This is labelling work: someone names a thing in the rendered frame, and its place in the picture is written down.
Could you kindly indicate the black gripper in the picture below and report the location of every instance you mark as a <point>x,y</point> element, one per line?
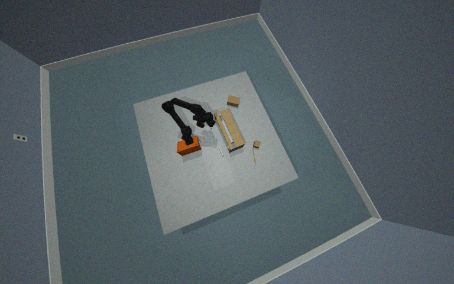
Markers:
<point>210,123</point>

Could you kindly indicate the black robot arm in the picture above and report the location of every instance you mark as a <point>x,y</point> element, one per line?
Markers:
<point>194,108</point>

